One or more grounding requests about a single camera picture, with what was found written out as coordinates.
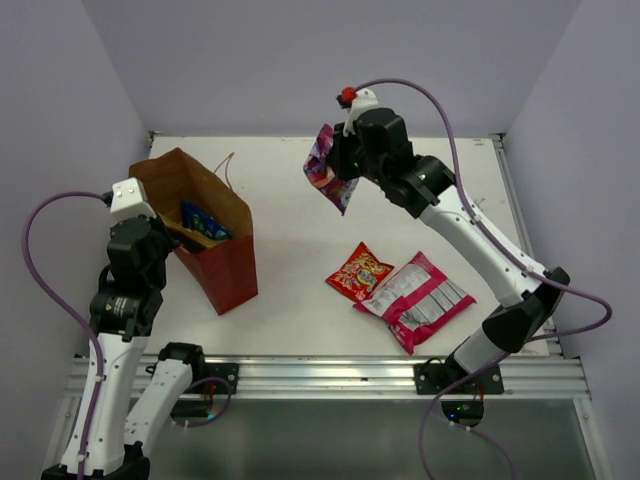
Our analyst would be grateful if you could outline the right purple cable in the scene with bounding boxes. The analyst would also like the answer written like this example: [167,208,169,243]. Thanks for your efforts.
[349,78,613,480]

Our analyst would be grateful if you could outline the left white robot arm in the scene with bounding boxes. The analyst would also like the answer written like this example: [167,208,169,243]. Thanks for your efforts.
[42,215,208,479]

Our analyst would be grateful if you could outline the pink foil snack bag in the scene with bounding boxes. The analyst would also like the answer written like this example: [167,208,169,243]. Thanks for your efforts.
[354,251,476,355]

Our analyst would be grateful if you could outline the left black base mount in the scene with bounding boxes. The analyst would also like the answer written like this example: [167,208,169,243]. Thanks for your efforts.
[189,362,240,396]

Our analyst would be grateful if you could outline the red snack packet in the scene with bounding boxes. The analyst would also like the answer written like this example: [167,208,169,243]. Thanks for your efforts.
[325,242,394,302]

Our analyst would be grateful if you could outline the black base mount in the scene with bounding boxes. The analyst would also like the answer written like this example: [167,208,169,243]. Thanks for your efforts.
[189,362,240,396]
[413,357,505,395]

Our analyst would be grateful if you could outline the aluminium front rail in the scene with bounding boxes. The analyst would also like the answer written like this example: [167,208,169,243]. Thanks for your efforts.
[64,353,591,401]

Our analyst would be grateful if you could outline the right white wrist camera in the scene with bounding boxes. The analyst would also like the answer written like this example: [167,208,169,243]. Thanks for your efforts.
[336,87,379,137]

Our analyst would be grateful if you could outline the red paper bag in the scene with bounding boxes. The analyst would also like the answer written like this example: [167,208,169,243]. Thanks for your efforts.
[129,148,258,315]

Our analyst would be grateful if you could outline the purple cable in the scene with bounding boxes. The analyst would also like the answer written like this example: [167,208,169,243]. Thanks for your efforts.
[349,78,613,480]
[22,191,112,479]

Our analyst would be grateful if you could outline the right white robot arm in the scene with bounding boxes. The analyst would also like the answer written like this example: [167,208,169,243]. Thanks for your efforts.
[328,107,569,393]

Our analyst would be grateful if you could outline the aluminium right side rail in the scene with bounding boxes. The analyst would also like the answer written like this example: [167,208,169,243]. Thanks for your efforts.
[489,134,564,358]

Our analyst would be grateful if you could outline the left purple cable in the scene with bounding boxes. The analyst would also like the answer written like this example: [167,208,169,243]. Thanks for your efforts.
[22,191,112,479]

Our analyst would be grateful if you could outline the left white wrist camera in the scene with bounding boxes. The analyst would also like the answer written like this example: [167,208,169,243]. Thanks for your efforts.
[110,177,156,222]

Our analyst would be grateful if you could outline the blue Burts crisps bag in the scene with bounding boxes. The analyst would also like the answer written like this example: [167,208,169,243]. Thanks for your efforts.
[180,200,232,242]

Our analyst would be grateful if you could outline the tan kettle chips bag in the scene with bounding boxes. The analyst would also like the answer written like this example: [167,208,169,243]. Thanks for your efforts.
[166,221,218,253]

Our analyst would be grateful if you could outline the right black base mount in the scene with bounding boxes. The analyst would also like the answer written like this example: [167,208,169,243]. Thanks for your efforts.
[413,357,505,395]

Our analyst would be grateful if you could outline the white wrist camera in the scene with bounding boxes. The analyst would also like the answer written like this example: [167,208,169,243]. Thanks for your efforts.
[110,177,156,222]
[336,87,379,137]

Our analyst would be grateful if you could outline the purple candy packet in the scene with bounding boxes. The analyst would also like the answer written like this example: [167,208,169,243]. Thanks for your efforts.
[303,124,358,216]

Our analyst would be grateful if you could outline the aluminium rail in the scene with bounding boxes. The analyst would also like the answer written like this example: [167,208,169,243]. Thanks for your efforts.
[64,353,591,401]
[489,134,564,358]

